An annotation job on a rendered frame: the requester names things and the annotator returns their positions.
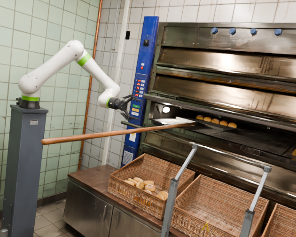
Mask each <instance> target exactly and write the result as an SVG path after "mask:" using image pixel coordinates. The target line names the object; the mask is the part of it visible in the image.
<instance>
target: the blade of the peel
mask: <svg viewBox="0 0 296 237"><path fill-rule="evenodd" d="M176 119H177V120H181V121H185V122H188V123H192V122H197V121H198V122H200V124H199V125H200V126H204V127H208V128H212V129H216V130H220V131H227V130H231V129H233V128H229V127H226V126H221V125H216V124H213V123H209V122H205V121H201V120H197V119H193V118H183V117H176Z"/></svg>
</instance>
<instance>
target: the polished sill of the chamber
mask: <svg viewBox="0 0 296 237"><path fill-rule="evenodd" d="M148 123H149V124H152V125H155V126H166V125H171V124H167V123H164V122H160V121H157V120H153V119H148ZM169 130H172V131H176V132H179V133H183V134H187V135H190V136H193V137H197V138H200V139H203V140H207V141H210V142H214V143H217V144H221V145H224V146H227V147H230V148H234V149H237V150H241V151H244V152H248V153H251V154H254V155H258V156H261V157H264V158H268V159H272V160H275V161H279V162H282V163H285V164H288V165H292V166H296V159H293V158H289V157H286V156H282V155H279V154H275V153H272V152H268V151H265V150H261V149H257V148H253V147H250V146H247V145H243V144H239V143H236V142H232V141H228V140H225V139H221V138H218V137H214V136H211V135H207V134H203V133H199V132H196V131H193V130H189V129H185V128H182V127H176V128H169Z"/></svg>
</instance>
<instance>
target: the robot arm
mask: <svg viewBox="0 0 296 237"><path fill-rule="evenodd" d="M72 61H75V62H76V63H77V64H79V65H80V66H81V68H83V69H84V70H85V71H87V72H88V73H89V74H90V75H91V76H92V77H94V78H95V79H96V80H97V81H98V82H99V83H100V84H101V86H102V87H104V89H105V91H104V92H103V93H102V94H101V95H100V96H99V97H98V104H99V105H100V106H101V107H103V108H111V109H114V110H117V109H118V110H121V113H120V114H121V115H122V116H123V117H124V118H125V119H126V120H127V121H130V119H139V118H136V117H132V116H130V114H129V113H128V111H127V105H128V103H129V102H130V101H131V100H132V99H133V100H137V101H142V100H139V99H138V98H137V97H134V94H131V95H128V96H125V97H122V98H123V100H120V99H119V98H116V97H117V96H118V95H119V93H120V87H119V85H118V84H116V83H115V82H114V81H113V80H112V79H111V78H110V77H109V76H108V75H107V74H106V73H105V72H104V71H103V70H102V69H101V68H100V67H99V66H98V64H97V63H96V62H95V61H94V59H93V58H92V57H91V56H90V55H89V54H88V53H87V51H86V50H85V49H84V47H83V45H82V43H81V42H79V41H78V40H71V41H69V42H68V43H67V44H66V45H65V46H64V47H63V48H62V49H61V50H60V51H59V52H58V53H57V54H55V55H54V56H53V57H52V58H50V59H49V60H48V61H47V62H45V63H44V64H42V65H41V66H40V67H38V68H37V69H35V70H33V71H32V72H30V73H28V74H27V75H24V76H23V77H21V78H20V79H19V81H18V87H19V89H20V90H21V91H22V92H21V97H19V98H16V100H17V101H18V102H16V105H19V107H20V108H25V109H40V105H39V98H40V90H41V86H42V85H43V84H44V83H45V82H46V81H47V80H48V79H50V78H51V77H52V76H53V75H54V74H56V73H57V72H58V71H59V70H60V69H62V68H63V67H65V66H66V65H68V64H69V63H71V62H72ZM129 97H131V98H129ZM126 98H129V99H128V100H127V101H125V99H126ZM123 111H124V112H125V114H124V112H123Z"/></svg>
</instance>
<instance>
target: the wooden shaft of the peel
mask: <svg viewBox="0 0 296 237"><path fill-rule="evenodd" d="M193 125H196V123H195V122H192V123H184V124H175V125H166V126H154V127H146V128H137V129H128V130H120V131H111V132H103V133H94V134H82V135H73V136H65V137H56V138H47V139H42V140H41V144H42V145H49V144H56V143H63V142H73V141H80V140H87V139H94V138H102V137H109V136H116V135H123V134H133V133H140V132H147V131H155V130H162V129H169V128H176V127H183V126H193Z"/></svg>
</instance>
